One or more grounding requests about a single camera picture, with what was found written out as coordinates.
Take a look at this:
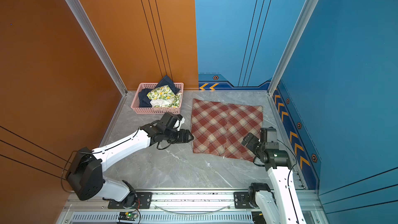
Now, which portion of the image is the aluminium right corner post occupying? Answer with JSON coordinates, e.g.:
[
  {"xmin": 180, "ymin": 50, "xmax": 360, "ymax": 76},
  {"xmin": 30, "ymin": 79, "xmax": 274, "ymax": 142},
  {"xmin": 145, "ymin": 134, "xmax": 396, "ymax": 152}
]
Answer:
[{"xmin": 267, "ymin": 0, "xmax": 319, "ymax": 96}]

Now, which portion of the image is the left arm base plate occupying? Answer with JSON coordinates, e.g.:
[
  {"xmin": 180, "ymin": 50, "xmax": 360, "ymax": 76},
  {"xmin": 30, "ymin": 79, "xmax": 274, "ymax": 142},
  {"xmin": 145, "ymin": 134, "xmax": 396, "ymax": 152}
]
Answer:
[{"xmin": 107, "ymin": 192, "xmax": 152, "ymax": 210}]

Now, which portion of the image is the lemon print skirt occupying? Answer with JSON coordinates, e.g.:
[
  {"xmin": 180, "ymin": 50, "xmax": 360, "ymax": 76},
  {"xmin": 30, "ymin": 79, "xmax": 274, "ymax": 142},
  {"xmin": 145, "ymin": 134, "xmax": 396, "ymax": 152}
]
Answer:
[{"xmin": 147, "ymin": 85, "xmax": 182, "ymax": 108}]

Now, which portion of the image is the dark navy skirt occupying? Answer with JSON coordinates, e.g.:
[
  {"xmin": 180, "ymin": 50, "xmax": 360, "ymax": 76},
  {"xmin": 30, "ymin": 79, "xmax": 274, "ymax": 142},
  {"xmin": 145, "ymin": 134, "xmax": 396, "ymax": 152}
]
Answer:
[{"xmin": 138, "ymin": 76, "xmax": 180, "ymax": 107}]

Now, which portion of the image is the pink perforated plastic basket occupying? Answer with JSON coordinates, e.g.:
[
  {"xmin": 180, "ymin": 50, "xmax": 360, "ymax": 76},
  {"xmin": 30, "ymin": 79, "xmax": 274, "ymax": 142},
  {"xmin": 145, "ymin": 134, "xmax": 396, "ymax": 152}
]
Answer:
[{"xmin": 131, "ymin": 83, "xmax": 184, "ymax": 115}]

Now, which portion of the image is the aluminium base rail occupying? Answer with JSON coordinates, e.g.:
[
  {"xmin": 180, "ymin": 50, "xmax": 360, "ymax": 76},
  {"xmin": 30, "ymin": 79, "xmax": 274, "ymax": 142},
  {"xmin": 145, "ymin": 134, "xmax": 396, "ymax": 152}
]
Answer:
[{"xmin": 57, "ymin": 190, "xmax": 328, "ymax": 224}]

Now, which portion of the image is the aluminium left corner post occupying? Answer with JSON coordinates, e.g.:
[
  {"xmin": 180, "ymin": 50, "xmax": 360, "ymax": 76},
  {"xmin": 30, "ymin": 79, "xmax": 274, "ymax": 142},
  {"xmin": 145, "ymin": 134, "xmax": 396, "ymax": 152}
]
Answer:
[{"xmin": 65, "ymin": 0, "xmax": 128, "ymax": 96}]

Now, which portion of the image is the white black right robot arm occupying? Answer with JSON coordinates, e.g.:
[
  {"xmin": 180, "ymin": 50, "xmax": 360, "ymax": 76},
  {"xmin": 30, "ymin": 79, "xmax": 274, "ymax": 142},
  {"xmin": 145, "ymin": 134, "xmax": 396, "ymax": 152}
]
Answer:
[{"xmin": 241, "ymin": 129, "xmax": 306, "ymax": 224}]

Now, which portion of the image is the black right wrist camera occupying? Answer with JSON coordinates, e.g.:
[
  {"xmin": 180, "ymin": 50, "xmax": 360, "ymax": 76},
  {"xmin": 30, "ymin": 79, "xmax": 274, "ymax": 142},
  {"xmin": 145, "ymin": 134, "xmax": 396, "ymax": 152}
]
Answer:
[{"xmin": 260, "ymin": 127, "xmax": 277, "ymax": 143}]

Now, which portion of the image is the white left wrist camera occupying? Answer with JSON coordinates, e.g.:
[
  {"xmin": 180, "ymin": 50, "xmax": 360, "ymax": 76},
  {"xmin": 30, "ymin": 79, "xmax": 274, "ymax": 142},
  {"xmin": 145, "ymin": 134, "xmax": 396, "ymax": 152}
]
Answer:
[{"xmin": 157, "ymin": 113, "xmax": 185, "ymax": 131}]

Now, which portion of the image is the green circuit board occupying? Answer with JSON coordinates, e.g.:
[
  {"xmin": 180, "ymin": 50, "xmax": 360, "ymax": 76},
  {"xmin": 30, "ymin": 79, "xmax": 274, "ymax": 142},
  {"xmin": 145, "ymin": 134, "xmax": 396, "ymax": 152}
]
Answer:
[{"xmin": 118, "ymin": 212, "xmax": 140, "ymax": 224}]

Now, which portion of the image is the red plaid skirt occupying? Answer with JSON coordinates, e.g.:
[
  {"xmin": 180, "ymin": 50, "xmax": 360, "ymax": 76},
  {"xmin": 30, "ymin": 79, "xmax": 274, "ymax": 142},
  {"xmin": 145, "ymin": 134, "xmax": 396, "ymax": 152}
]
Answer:
[{"xmin": 191, "ymin": 99, "xmax": 263, "ymax": 161}]

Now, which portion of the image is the aluminium corner post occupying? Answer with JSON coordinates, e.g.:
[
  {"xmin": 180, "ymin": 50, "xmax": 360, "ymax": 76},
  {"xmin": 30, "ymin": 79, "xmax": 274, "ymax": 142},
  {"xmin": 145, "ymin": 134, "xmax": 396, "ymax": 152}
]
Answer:
[
  {"xmin": 267, "ymin": 0, "xmax": 319, "ymax": 96},
  {"xmin": 65, "ymin": 0, "xmax": 128, "ymax": 96}
]

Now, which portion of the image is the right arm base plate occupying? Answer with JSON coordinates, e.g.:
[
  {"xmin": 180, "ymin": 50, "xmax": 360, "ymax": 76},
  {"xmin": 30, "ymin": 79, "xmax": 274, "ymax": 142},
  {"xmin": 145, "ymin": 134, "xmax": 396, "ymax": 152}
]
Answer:
[{"xmin": 233, "ymin": 191, "xmax": 258, "ymax": 209}]

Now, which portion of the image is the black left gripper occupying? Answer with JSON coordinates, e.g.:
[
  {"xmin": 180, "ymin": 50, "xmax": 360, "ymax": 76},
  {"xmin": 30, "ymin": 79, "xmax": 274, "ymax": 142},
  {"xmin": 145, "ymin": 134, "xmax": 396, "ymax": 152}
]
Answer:
[{"xmin": 165, "ymin": 129, "xmax": 195, "ymax": 144}]

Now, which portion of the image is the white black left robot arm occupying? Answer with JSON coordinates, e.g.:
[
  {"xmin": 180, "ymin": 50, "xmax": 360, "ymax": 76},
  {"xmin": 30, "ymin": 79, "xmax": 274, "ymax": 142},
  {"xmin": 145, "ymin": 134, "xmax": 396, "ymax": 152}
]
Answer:
[{"xmin": 66, "ymin": 122, "xmax": 194, "ymax": 208}]

